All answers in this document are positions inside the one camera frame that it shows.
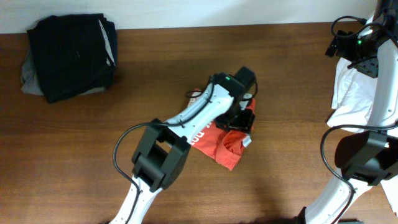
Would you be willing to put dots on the white t-shirt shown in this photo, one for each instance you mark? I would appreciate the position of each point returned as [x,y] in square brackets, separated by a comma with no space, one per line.
[353,99]

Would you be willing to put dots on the grey folded garment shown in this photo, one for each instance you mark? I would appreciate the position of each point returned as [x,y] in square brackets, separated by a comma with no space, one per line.
[30,81]

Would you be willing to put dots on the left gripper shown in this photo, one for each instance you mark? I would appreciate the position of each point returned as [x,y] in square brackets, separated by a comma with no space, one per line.
[239,120]

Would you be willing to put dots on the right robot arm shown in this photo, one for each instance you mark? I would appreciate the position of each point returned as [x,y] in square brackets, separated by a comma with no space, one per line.
[365,159]

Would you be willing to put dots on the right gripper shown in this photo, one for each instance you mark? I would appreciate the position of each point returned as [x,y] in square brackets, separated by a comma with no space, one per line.
[337,45]

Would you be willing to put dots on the black folded garment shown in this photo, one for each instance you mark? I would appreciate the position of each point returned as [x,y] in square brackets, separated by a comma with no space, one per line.
[83,32]

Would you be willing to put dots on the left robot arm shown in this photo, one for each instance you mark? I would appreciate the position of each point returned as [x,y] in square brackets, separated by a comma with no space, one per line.
[164,147]

